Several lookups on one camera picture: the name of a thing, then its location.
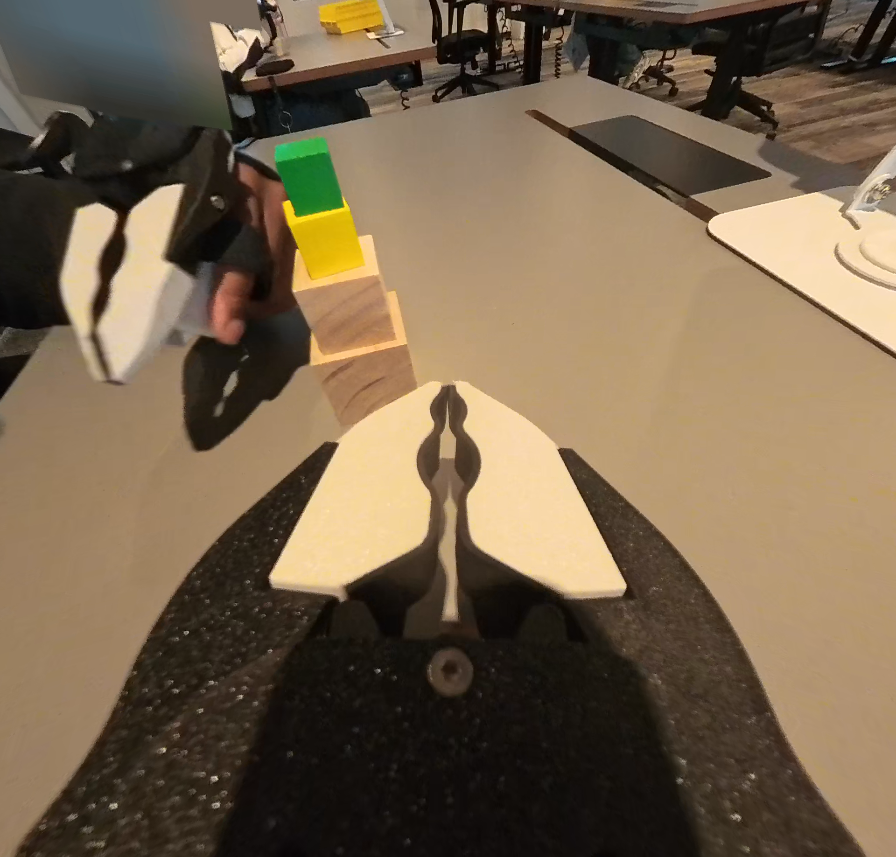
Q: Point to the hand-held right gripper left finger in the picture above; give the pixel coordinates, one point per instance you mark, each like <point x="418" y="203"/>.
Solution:
<point x="364" y="507"/>

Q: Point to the yellow box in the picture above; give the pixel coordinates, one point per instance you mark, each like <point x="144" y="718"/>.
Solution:
<point x="350" y="16"/>

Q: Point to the grey background desk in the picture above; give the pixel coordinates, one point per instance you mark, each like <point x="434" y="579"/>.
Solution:
<point x="336" y="56"/>

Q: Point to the black desk panel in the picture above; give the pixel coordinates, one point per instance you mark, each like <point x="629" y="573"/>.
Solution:
<point x="665" y="154"/>

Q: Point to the yellow wooden cube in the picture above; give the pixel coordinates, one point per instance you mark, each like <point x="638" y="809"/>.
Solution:
<point x="325" y="245"/>

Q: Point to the long brown-edged desk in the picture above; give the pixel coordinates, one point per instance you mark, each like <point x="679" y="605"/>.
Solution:
<point x="665" y="3"/>

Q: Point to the black desk frame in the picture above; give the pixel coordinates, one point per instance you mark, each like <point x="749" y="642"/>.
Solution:
<point x="871" y="24"/>

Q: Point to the large natural wooden cube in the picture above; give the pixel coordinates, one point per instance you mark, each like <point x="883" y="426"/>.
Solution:
<point x="367" y="388"/>

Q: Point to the small natural wooden cube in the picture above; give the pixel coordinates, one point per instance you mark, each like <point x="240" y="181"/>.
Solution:
<point x="346" y="311"/>

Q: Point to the person's left hand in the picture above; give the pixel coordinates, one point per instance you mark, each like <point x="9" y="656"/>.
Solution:
<point x="276" y="255"/>

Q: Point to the black chair base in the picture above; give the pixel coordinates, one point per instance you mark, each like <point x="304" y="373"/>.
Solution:
<point x="651" y="73"/>

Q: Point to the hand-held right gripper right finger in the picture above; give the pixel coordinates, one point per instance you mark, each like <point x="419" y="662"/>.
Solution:
<point x="539" y="514"/>

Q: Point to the white lamp stand base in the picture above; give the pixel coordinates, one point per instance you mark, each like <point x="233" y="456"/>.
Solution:
<point x="784" y="248"/>

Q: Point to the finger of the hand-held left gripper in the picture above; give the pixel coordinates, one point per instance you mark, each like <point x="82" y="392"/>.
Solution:
<point x="84" y="276"/>
<point x="147" y="290"/>

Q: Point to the black office chair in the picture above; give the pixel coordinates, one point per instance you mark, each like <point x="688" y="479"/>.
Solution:
<point x="735" y="66"/>
<point x="462" y="38"/>

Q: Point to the green wooden cube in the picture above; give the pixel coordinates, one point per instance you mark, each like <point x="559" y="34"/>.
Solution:
<point x="311" y="178"/>

